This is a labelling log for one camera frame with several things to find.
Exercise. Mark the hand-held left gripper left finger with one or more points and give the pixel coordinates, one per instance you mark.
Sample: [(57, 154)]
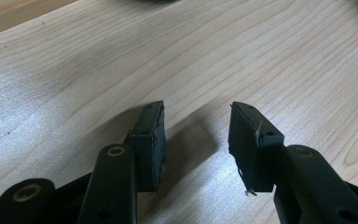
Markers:
[(115, 186)]

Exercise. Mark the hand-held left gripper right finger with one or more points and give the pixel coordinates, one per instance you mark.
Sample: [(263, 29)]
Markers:
[(304, 186)]

